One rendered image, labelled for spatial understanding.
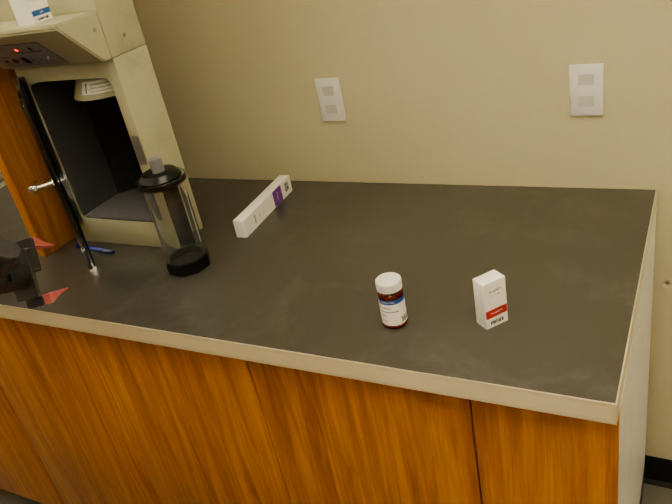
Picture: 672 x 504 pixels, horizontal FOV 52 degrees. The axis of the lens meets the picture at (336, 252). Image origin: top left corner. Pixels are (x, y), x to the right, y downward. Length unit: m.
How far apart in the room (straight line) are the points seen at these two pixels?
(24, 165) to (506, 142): 1.19
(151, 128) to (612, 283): 1.04
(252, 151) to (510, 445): 1.16
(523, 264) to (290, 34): 0.85
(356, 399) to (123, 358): 0.58
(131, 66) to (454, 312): 0.88
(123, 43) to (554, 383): 1.11
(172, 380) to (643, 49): 1.21
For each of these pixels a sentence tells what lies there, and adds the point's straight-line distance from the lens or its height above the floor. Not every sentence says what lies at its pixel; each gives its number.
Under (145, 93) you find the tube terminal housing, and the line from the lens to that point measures 1.64.
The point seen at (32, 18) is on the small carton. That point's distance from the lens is 1.59.
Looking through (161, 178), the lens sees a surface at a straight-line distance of 1.50.
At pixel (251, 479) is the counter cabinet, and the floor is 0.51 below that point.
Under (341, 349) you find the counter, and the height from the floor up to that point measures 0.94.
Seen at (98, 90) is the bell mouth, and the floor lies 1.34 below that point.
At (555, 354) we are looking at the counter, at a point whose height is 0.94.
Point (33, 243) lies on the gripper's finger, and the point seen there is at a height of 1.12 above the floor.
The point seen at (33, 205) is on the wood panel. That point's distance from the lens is 1.90.
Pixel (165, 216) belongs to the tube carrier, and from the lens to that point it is 1.52.
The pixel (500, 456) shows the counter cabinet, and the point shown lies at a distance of 1.25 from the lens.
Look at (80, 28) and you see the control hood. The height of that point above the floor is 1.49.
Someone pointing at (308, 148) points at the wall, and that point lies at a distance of 1.91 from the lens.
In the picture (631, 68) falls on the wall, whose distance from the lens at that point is 1.60.
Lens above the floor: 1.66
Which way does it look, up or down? 29 degrees down
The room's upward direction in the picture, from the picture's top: 12 degrees counter-clockwise
